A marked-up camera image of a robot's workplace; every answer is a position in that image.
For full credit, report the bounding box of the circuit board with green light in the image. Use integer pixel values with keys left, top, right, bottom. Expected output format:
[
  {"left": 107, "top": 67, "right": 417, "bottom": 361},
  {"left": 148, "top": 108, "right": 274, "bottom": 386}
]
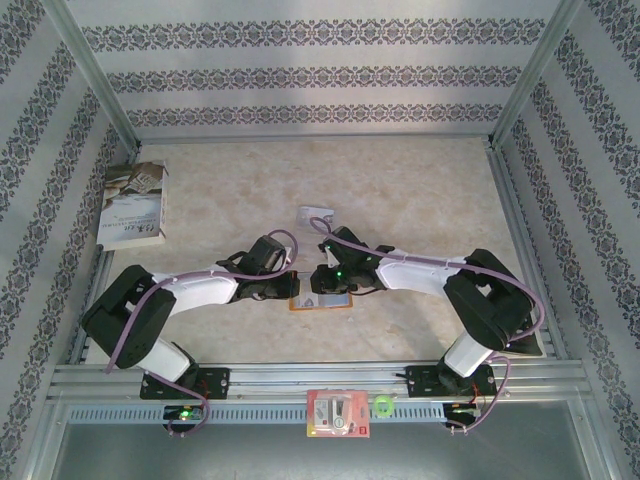
[{"left": 163, "top": 404, "right": 206, "bottom": 424}]

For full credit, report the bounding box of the small circuit board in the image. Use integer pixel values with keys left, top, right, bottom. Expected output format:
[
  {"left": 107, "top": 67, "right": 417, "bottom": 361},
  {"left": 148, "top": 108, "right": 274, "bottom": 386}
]
[{"left": 444, "top": 402, "right": 484, "bottom": 421}]

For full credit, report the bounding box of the orange and blue card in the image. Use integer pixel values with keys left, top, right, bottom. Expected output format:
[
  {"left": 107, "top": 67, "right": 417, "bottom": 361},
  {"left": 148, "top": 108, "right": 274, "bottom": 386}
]
[{"left": 288, "top": 292, "right": 355, "bottom": 313}]

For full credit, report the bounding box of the aluminium frame post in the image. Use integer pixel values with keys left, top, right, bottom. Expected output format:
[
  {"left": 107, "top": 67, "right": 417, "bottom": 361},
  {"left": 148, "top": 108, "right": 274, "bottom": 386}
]
[
  {"left": 489, "top": 0, "right": 585, "bottom": 147},
  {"left": 42, "top": 0, "right": 142, "bottom": 152}
]

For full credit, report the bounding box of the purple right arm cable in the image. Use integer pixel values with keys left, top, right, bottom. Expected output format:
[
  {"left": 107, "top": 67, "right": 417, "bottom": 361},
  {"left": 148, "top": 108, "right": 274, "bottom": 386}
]
[{"left": 308, "top": 215, "right": 547, "bottom": 436}]

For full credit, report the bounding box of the red blister pack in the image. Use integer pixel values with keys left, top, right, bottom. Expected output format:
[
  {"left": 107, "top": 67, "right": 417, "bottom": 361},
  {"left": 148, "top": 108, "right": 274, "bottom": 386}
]
[{"left": 305, "top": 388, "right": 371, "bottom": 439}]

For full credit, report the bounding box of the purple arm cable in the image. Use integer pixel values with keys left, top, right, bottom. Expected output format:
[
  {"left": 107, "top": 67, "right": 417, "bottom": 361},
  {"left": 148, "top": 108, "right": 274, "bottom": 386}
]
[
  {"left": 308, "top": 215, "right": 547, "bottom": 436},
  {"left": 104, "top": 228, "right": 300, "bottom": 440}
]

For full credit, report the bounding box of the black calculator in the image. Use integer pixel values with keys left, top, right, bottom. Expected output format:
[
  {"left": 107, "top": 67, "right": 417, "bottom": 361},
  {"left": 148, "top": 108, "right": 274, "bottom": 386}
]
[{"left": 502, "top": 327, "right": 547, "bottom": 359}]

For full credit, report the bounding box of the paperback book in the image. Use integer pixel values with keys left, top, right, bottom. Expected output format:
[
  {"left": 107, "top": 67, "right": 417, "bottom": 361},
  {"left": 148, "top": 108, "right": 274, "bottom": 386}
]
[{"left": 96, "top": 159, "right": 170, "bottom": 252}]

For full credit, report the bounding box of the slotted metal cable duct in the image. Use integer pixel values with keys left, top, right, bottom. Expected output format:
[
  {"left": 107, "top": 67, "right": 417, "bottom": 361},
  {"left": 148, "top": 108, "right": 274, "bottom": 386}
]
[{"left": 67, "top": 403, "right": 447, "bottom": 424}]

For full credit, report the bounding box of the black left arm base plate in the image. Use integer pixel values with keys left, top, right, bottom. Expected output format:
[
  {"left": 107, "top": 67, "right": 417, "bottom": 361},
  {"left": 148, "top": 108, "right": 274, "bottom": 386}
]
[{"left": 139, "top": 367, "right": 232, "bottom": 401}]

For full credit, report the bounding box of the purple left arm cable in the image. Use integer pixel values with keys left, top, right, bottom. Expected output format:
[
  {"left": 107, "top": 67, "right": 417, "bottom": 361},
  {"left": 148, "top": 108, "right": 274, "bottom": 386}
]
[{"left": 104, "top": 228, "right": 300, "bottom": 440}]

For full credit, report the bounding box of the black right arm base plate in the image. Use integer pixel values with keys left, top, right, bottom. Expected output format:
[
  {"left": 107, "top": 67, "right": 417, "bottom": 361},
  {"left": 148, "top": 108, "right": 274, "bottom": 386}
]
[{"left": 404, "top": 364, "right": 499, "bottom": 400}]

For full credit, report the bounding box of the aluminium mounting rail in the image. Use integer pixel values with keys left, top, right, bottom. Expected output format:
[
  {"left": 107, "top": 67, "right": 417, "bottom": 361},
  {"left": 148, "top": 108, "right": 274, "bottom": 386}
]
[{"left": 47, "top": 362, "right": 594, "bottom": 402}]

